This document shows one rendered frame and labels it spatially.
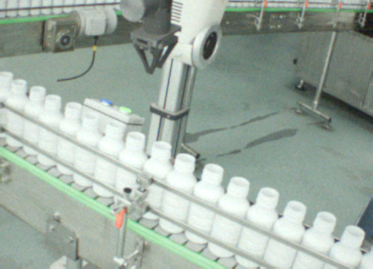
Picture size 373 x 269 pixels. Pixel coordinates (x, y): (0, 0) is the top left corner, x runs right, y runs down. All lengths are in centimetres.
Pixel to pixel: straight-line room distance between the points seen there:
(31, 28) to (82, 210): 143
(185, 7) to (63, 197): 71
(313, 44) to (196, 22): 348
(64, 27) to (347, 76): 302
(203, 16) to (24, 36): 110
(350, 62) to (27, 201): 386
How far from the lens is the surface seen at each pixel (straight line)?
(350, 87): 487
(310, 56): 508
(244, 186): 103
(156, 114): 182
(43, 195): 129
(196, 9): 162
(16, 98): 130
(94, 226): 121
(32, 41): 253
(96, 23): 248
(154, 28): 111
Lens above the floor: 166
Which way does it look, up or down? 25 degrees down
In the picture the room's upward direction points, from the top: 11 degrees clockwise
